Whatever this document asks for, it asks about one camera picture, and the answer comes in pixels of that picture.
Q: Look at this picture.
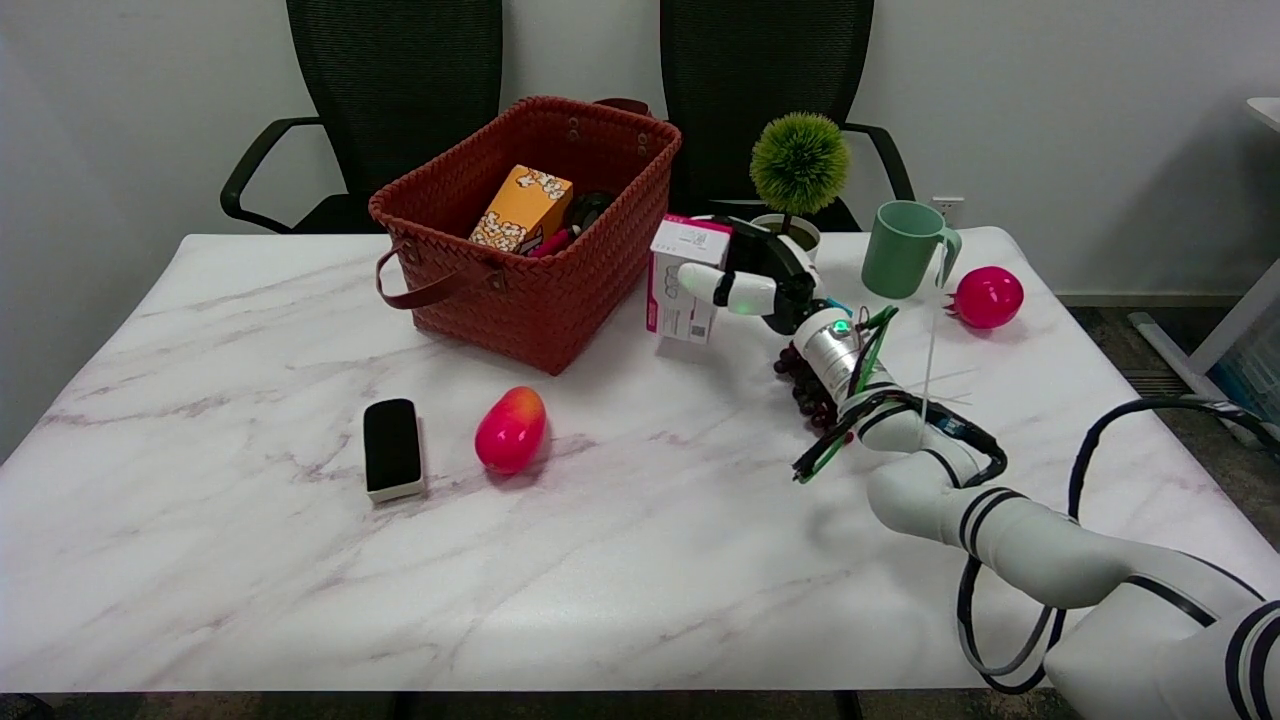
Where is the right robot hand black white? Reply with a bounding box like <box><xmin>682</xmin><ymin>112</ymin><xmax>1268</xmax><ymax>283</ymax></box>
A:
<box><xmin>677</xmin><ymin>215</ymin><xmax>833</xmax><ymax>337</ymax></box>

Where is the white paper box pink print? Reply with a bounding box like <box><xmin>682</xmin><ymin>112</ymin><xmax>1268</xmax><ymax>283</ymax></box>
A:
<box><xmin>645</xmin><ymin>214</ymin><xmax>733</xmax><ymax>345</ymax></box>

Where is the orange popcorn box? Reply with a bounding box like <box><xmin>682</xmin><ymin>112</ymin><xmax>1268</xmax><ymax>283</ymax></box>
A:
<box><xmin>469</xmin><ymin>165</ymin><xmax>574</xmax><ymax>254</ymax></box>

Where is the purple grape bunch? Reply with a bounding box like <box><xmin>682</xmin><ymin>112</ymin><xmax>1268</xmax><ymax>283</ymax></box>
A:
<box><xmin>774</xmin><ymin>343</ymin><xmax>853</xmax><ymax>438</ymax></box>

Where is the artificial plant in white pot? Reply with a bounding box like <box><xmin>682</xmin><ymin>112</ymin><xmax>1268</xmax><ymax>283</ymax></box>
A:
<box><xmin>749</xmin><ymin>111</ymin><xmax>853</xmax><ymax>269</ymax></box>

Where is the green mug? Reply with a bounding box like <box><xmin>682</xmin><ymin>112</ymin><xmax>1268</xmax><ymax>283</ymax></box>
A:
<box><xmin>861</xmin><ymin>200</ymin><xmax>963</xmax><ymax>300</ymax></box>

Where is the black round item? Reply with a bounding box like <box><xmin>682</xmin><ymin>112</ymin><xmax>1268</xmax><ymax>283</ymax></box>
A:
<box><xmin>565</xmin><ymin>192</ymin><xmax>616</xmax><ymax>236</ymax></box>

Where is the white zip tie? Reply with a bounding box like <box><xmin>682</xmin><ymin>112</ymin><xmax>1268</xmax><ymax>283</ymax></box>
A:
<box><xmin>918</xmin><ymin>245</ymin><xmax>977</xmax><ymax>421</ymax></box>

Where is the red woven basket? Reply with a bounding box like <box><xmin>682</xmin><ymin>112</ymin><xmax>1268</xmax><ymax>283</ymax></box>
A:
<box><xmin>368</xmin><ymin>96</ymin><xmax>683</xmax><ymax>376</ymax></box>

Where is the black mesh office chair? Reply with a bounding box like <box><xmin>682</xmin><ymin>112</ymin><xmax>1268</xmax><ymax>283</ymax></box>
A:
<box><xmin>660</xmin><ymin>0</ymin><xmax>916</xmax><ymax>233</ymax></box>
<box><xmin>220</xmin><ymin>0</ymin><xmax>504</xmax><ymax>235</ymax></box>

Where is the pink round toy fruit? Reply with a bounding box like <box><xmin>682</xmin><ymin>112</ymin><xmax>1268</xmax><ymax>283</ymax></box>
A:
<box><xmin>944</xmin><ymin>266</ymin><xmax>1025</xmax><ymax>331</ymax></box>

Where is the pink orange toy mango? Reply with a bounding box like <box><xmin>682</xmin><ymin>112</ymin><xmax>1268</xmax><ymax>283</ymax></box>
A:
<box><xmin>474</xmin><ymin>386</ymin><xmax>548</xmax><ymax>475</ymax></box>

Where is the black whiteboard eraser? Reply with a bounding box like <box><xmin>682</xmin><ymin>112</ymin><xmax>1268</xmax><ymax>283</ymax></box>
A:
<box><xmin>362</xmin><ymin>398</ymin><xmax>427</xmax><ymax>504</ymax></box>

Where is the white side desk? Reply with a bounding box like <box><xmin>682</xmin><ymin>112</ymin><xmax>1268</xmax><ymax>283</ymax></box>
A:
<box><xmin>1128</xmin><ymin>97</ymin><xmax>1280</xmax><ymax>446</ymax></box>

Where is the blue storage bin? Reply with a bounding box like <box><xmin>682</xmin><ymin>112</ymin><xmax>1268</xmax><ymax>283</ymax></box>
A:
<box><xmin>1210</xmin><ymin>320</ymin><xmax>1280</xmax><ymax>431</ymax></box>

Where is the green cable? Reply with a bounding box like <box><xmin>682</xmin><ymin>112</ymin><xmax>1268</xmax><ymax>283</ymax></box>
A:
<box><xmin>800</xmin><ymin>305</ymin><xmax>901</xmax><ymax>483</ymax></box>

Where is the black cable bundle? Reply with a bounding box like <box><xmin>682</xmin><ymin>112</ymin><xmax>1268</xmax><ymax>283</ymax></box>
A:
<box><xmin>792</xmin><ymin>390</ymin><xmax>1008</xmax><ymax>489</ymax></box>

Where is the long black cable loop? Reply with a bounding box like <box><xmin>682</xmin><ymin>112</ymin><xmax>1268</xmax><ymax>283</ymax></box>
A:
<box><xmin>955</xmin><ymin>398</ymin><xmax>1280</xmax><ymax>695</ymax></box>

